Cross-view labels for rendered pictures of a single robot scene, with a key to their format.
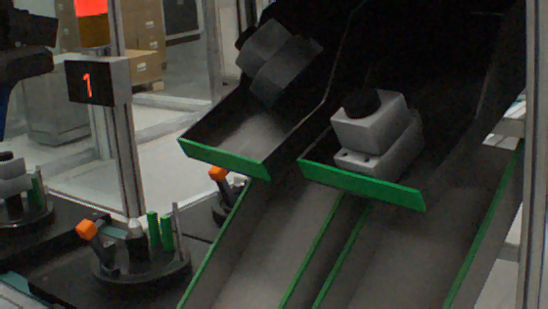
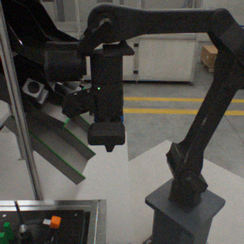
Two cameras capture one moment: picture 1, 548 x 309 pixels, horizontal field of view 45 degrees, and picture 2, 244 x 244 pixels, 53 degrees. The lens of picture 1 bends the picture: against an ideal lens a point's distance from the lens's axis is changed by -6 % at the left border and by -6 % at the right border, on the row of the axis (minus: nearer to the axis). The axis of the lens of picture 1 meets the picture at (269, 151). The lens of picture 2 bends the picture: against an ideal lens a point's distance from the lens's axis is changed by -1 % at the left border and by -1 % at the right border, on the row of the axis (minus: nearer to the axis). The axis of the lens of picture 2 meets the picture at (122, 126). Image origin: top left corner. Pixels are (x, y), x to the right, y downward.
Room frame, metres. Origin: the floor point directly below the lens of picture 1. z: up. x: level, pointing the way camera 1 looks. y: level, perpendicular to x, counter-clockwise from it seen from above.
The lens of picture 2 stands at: (0.93, 0.62, 1.52)
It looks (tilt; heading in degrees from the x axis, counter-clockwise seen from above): 29 degrees down; 228
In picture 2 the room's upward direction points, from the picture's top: straight up
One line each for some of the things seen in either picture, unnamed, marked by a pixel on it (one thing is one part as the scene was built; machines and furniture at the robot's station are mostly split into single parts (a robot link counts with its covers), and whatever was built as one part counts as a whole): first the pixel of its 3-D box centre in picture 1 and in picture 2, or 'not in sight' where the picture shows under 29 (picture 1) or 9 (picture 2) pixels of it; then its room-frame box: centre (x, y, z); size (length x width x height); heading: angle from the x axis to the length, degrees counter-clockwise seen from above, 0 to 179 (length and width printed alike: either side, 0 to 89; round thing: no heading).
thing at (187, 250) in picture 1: (137, 243); (25, 237); (0.85, 0.19, 1.01); 0.24 x 0.24 x 0.13; 49
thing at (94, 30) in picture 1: (94, 29); not in sight; (1.06, 0.26, 1.28); 0.05 x 0.05 x 0.05
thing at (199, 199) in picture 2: not in sight; (185, 189); (0.52, 0.39, 1.09); 0.07 x 0.07 x 0.06; 0
